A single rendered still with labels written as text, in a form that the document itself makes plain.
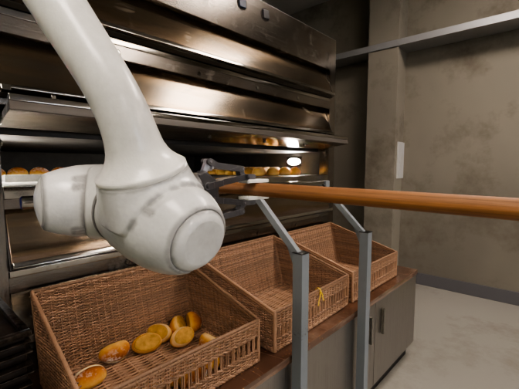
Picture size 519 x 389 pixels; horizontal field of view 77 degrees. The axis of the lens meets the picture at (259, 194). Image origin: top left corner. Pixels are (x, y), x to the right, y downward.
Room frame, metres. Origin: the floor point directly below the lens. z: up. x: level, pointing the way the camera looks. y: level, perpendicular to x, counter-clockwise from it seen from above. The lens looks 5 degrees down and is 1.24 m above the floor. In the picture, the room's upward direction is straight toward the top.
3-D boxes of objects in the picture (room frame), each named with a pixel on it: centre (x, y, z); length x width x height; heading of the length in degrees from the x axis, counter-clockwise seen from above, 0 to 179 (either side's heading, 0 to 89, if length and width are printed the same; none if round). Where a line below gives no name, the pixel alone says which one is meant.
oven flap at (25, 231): (1.62, 0.15, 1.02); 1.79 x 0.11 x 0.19; 136
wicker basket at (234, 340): (1.01, 0.36, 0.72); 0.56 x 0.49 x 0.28; 136
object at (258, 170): (2.34, 0.06, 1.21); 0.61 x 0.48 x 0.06; 46
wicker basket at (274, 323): (1.45, -0.07, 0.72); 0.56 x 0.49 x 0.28; 138
